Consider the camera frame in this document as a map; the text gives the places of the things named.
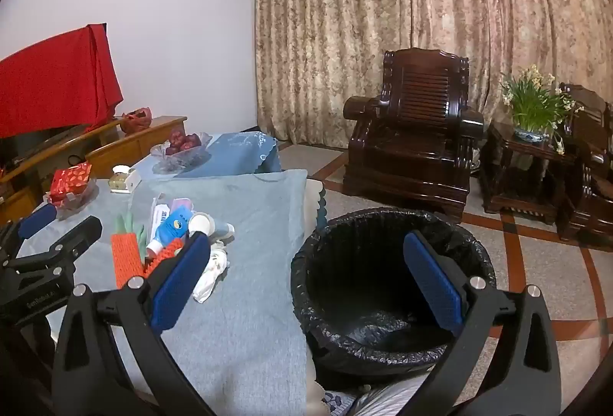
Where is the dark carved wooden armchair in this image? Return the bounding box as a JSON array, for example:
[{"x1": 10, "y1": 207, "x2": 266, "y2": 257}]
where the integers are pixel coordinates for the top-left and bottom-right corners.
[
  {"x1": 558, "y1": 83, "x2": 613, "y2": 249},
  {"x1": 342, "y1": 48, "x2": 485, "y2": 222}
]

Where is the blue squeeze tube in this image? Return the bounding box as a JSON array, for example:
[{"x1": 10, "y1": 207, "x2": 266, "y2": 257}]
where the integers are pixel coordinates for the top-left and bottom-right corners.
[{"x1": 146, "y1": 207, "x2": 192, "y2": 256}]

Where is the blue embroidered tablecloth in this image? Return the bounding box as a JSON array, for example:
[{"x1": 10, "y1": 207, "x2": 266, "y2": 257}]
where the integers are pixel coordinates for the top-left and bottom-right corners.
[{"x1": 131, "y1": 132, "x2": 282, "y2": 179}]

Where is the red cloth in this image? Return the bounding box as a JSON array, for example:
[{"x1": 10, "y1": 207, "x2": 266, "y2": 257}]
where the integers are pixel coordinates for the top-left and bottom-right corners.
[{"x1": 0, "y1": 24, "x2": 124, "y2": 139}]

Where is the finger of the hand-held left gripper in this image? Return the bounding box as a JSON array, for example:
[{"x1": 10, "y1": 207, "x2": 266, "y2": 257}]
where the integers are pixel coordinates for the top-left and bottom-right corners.
[
  {"x1": 0, "y1": 204, "x2": 57, "y2": 256},
  {"x1": 7, "y1": 215, "x2": 103, "y2": 275}
]

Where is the red gift box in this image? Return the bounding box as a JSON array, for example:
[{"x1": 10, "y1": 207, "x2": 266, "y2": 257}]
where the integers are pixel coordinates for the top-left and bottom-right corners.
[{"x1": 49, "y1": 162, "x2": 93, "y2": 206}]

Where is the grey-blue table towel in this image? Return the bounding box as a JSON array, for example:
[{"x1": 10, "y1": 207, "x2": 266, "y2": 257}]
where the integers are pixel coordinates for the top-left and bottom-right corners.
[{"x1": 19, "y1": 169, "x2": 310, "y2": 416}]

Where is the crumpled white tissue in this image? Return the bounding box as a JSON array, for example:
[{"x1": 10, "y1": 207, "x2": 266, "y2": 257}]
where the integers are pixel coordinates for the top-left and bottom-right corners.
[{"x1": 192, "y1": 240, "x2": 229, "y2": 304}]

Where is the white paper cup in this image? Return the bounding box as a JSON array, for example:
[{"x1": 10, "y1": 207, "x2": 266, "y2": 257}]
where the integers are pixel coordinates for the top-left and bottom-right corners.
[{"x1": 188, "y1": 212, "x2": 215, "y2": 238}]

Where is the black-lined trash bin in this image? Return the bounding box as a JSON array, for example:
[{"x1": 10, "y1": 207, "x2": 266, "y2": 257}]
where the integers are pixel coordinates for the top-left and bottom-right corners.
[{"x1": 290, "y1": 208, "x2": 498, "y2": 390}]

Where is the dark wooden side table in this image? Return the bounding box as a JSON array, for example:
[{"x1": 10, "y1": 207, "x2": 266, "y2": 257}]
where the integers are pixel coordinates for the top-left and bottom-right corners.
[{"x1": 480, "y1": 121, "x2": 575, "y2": 225}]

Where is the orange knitted carrot toy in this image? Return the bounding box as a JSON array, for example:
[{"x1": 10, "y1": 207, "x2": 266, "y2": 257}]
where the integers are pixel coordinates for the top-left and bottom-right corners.
[
  {"x1": 111, "y1": 212, "x2": 147, "y2": 289},
  {"x1": 144, "y1": 238, "x2": 185, "y2": 278}
]

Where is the grey ribbed clothing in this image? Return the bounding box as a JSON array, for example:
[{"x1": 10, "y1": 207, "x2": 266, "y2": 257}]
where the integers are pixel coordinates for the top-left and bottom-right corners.
[{"x1": 352, "y1": 378, "x2": 432, "y2": 416}]

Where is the red plastic bag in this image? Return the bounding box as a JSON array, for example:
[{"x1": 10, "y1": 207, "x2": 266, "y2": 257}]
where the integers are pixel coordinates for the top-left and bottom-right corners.
[{"x1": 120, "y1": 107, "x2": 153, "y2": 134}]

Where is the pink face mask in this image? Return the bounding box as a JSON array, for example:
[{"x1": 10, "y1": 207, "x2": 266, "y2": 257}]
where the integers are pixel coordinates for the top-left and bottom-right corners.
[{"x1": 153, "y1": 193, "x2": 197, "y2": 225}]

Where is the glass fruit bowl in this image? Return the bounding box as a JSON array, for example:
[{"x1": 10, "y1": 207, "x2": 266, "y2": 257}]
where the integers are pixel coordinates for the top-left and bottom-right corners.
[{"x1": 151, "y1": 132, "x2": 213, "y2": 174}]

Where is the clear plastic wrapper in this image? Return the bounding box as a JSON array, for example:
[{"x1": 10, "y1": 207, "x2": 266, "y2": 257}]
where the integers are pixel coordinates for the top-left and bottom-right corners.
[{"x1": 54, "y1": 179, "x2": 100, "y2": 221}]

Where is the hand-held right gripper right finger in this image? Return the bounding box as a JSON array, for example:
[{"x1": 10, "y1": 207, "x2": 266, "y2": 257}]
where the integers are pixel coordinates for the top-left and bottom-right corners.
[{"x1": 403, "y1": 230, "x2": 562, "y2": 416}]

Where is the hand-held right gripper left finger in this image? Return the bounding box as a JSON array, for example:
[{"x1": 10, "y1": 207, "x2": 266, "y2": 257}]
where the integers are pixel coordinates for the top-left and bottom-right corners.
[{"x1": 52, "y1": 231, "x2": 216, "y2": 416}]

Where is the potted daffodil plant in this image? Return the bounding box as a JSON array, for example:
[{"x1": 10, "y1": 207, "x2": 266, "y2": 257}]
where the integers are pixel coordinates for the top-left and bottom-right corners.
[{"x1": 499, "y1": 65, "x2": 585, "y2": 155}]

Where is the white scalloped table cover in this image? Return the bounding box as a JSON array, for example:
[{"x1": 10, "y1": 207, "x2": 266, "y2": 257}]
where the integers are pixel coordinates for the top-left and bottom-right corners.
[{"x1": 304, "y1": 180, "x2": 328, "y2": 235}]

